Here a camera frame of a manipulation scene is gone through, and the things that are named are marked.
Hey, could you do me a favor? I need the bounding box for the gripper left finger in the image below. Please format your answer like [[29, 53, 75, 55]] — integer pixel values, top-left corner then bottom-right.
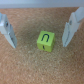
[[0, 13, 19, 50]]

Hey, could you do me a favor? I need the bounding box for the yellow block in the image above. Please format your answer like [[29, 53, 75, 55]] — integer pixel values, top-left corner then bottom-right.
[[36, 30, 55, 53]]

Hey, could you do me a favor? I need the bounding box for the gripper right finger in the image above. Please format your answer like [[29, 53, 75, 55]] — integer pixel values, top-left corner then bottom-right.
[[61, 7, 84, 48]]

